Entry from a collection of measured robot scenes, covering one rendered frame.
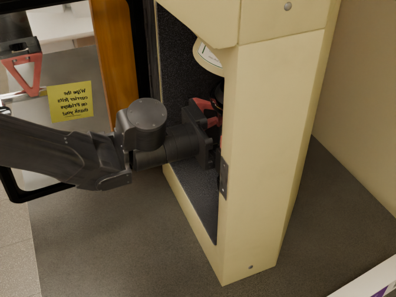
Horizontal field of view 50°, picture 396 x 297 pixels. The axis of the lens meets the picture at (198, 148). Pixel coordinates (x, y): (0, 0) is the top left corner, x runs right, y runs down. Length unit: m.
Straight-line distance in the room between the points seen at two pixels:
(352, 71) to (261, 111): 0.50
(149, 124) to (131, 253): 0.33
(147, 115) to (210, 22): 0.21
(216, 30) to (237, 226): 0.34
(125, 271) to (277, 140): 0.40
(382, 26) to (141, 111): 0.52
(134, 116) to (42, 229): 0.40
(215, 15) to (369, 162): 0.67
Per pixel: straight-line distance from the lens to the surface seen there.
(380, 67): 0.94
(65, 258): 0.86
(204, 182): 0.85
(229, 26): 0.44
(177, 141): 0.66
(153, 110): 0.60
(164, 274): 0.81
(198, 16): 0.42
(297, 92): 0.54
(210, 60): 0.60
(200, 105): 0.73
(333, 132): 1.10
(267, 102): 0.52
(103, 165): 0.61
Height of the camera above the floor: 1.62
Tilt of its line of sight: 41 degrees down
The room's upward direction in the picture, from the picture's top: straight up
